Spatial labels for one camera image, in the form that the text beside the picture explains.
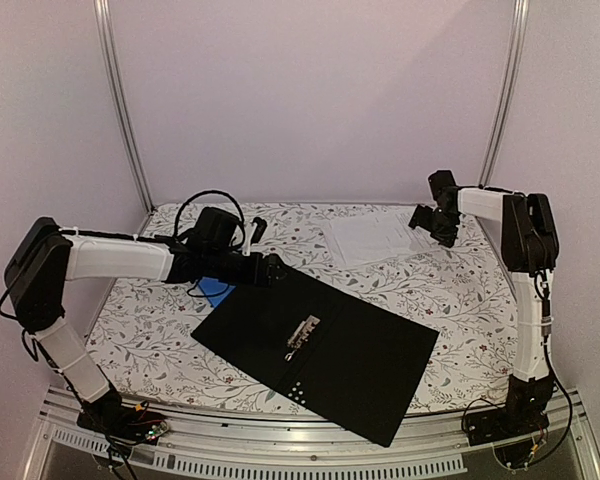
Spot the left aluminium frame post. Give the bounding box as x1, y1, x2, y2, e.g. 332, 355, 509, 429
93, 0, 155, 214

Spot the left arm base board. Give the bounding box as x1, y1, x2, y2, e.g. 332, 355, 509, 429
77, 401, 170, 445

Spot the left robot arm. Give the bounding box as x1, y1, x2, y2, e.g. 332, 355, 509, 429
1, 207, 285, 434

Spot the blue ring binder folder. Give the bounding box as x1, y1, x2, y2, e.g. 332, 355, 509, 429
198, 277, 235, 308

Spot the aluminium front rail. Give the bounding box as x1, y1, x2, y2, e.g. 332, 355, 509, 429
22, 387, 600, 479

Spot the aluminium frame post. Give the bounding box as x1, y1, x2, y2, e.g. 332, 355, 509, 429
93, 0, 155, 214
478, 0, 530, 187

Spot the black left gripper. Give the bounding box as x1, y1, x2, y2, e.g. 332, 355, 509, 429
205, 248, 294, 289

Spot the right arm base board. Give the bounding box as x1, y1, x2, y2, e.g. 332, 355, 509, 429
461, 398, 549, 446

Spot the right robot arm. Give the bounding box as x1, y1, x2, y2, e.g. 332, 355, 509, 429
409, 170, 559, 436

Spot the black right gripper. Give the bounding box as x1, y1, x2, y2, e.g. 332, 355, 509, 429
410, 205, 459, 248

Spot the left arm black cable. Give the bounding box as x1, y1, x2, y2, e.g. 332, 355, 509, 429
172, 188, 246, 241

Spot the floral table cloth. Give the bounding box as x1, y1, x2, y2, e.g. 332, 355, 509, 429
86, 203, 517, 417

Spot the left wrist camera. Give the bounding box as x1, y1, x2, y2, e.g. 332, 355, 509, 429
246, 217, 268, 247

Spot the teal box with label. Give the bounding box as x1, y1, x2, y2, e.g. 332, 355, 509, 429
192, 267, 438, 447

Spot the right aluminium frame post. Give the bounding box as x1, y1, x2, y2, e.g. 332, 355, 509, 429
478, 0, 530, 187

